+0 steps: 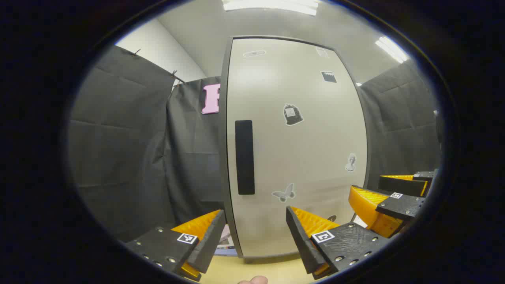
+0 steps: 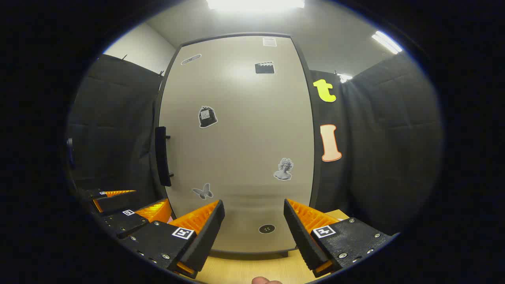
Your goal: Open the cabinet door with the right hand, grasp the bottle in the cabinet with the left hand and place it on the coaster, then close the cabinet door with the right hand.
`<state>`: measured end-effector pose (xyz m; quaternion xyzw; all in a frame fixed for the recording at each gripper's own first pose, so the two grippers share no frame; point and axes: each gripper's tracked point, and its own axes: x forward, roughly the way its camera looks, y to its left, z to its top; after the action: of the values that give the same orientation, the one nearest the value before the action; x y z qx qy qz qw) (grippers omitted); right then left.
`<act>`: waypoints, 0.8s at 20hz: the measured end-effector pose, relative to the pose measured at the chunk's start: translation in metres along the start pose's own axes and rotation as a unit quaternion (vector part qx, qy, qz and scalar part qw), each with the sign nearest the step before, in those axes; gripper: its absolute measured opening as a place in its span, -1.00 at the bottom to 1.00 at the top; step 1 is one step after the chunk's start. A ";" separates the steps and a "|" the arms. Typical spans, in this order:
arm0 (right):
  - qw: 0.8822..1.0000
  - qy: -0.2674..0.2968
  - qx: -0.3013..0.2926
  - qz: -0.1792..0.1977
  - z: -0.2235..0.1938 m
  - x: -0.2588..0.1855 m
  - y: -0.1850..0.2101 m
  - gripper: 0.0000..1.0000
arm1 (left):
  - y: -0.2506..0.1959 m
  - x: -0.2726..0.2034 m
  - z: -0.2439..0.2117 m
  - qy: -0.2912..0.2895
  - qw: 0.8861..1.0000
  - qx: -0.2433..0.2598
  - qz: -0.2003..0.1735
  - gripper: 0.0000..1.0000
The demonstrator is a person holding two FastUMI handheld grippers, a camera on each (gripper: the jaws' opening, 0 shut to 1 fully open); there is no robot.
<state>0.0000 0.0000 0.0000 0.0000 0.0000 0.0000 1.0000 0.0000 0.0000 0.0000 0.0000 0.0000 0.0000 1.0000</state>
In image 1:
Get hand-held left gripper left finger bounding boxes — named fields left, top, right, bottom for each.
left=125, top=209, right=226, bottom=282

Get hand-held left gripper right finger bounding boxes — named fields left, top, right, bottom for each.
left=286, top=206, right=391, bottom=280

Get black cabinet door handle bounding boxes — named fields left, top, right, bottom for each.
left=235, top=120, right=256, bottom=196

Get grey cabinet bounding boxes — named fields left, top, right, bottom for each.
left=218, top=35, right=371, bottom=264

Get blue white book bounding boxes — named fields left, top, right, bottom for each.
left=215, top=244, right=238, bottom=257

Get black backdrop cloth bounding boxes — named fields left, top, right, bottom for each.
left=68, top=45, right=441, bottom=242

